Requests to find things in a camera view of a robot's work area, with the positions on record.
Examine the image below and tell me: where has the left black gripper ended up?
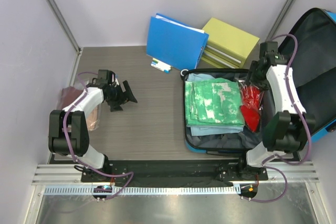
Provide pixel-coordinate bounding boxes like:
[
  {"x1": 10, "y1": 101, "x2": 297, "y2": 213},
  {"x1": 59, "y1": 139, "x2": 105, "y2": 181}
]
[{"x1": 106, "y1": 81, "x2": 137, "y2": 112}]

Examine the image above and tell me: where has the marker pens pack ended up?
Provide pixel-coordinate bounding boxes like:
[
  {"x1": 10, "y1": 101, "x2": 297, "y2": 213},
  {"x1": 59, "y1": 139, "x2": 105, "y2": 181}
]
[{"x1": 151, "y1": 58, "x2": 171, "y2": 73}]

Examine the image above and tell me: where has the light blue towel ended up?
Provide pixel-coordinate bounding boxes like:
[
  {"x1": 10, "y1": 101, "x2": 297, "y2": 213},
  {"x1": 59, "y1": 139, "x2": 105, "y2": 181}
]
[{"x1": 186, "y1": 73, "x2": 215, "y2": 82}]

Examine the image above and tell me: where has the maroon cloth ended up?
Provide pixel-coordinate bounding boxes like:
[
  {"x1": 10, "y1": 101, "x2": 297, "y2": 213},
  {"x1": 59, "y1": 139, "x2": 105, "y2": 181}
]
[{"x1": 58, "y1": 86, "x2": 83, "y2": 109}]

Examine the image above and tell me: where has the right aluminium frame post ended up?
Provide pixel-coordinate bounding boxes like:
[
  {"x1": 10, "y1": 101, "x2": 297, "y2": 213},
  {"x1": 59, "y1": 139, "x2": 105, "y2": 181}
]
[{"x1": 258, "y1": 0, "x2": 296, "y2": 45}]

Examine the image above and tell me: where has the beige bra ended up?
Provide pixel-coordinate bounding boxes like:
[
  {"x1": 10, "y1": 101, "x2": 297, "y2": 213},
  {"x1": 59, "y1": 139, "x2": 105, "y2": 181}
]
[{"x1": 76, "y1": 82, "x2": 102, "y2": 132}]

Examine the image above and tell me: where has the blue button shirt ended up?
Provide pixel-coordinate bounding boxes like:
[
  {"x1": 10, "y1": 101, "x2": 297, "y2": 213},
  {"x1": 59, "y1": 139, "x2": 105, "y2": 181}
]
[{"x1": 186, "y1": 73, "x2": 245, "y2": 137}]

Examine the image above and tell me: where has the blue file folder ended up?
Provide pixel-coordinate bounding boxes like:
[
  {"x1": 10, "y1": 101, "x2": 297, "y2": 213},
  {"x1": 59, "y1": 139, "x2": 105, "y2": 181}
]
[{"x1": 146, "y1": 13, "x2": 209, "y2": 70}]

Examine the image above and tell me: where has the olive green drawer box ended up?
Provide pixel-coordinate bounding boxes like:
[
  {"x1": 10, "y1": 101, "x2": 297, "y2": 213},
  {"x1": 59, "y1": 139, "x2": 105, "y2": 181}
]
[{"x1": 202, "y1": 17, "x2": 259, "y2": 69}]

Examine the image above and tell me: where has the red garment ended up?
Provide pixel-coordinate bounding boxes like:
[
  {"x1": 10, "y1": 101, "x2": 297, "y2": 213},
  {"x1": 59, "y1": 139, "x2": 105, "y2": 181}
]
[{"x1": 236, "y1": 78, "x2": 264, "y2": 133}]

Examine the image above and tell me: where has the green white tie-dye cloth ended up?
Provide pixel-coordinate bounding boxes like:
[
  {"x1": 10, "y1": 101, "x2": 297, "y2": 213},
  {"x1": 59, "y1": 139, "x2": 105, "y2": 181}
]
[{"x1": 184, "y1": 77, "x2": 245, "y2": 127}]

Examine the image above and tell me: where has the left aluminium frame post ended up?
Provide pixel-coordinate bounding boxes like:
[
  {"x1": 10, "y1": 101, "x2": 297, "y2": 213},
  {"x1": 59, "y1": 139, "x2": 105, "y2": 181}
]
[{"x1": 46, "y1": 0, "x2": 81, "y2": 55}]

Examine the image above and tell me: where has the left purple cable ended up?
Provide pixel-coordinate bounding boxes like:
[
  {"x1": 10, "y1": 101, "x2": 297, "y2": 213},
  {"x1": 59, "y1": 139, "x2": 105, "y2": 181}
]
[{"x1": 62, "y1": 71, "x2": 134, "y2": 214}]

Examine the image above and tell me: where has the blue suitcase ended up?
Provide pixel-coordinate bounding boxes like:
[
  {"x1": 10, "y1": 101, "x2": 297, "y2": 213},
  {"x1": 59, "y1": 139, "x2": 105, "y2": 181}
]
[{"x1": 185, "y1": 8, "x2": 335, "y2": 156}]

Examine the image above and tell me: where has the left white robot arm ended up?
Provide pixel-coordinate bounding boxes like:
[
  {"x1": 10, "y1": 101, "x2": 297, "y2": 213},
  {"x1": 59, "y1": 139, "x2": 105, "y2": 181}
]
[{"x1": 48, "y1": 70, "x2": 137, "y2": 182}]

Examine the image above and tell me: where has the aluminium frame post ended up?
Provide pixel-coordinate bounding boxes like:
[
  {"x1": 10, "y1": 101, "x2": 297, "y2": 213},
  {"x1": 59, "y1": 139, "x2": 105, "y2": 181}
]
[
  {"x1": 258, "y1": 0, "x2": 296, "y2": 45},
  {"x1": 46, "y1": 0, "x2": 81, "y2": 55}
]

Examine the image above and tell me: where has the white slotted cable duct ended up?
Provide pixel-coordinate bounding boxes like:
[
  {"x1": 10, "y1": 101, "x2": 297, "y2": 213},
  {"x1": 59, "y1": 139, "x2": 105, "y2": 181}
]
[{"x1": 44, "y1": 185, "x2": 241, "y2": 196}]

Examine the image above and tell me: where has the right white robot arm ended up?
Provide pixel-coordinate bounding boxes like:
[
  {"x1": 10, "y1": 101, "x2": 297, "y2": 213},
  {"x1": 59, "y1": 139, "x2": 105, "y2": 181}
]
[{"x1": 219, "y1": 41, "x2": 315, "y2": 182}]

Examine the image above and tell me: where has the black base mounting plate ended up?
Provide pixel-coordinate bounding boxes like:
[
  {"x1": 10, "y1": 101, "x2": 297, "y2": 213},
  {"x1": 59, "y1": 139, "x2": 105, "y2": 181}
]
[{"x1": 78, "y1": 159, "x2": 268, "y2": 185}]

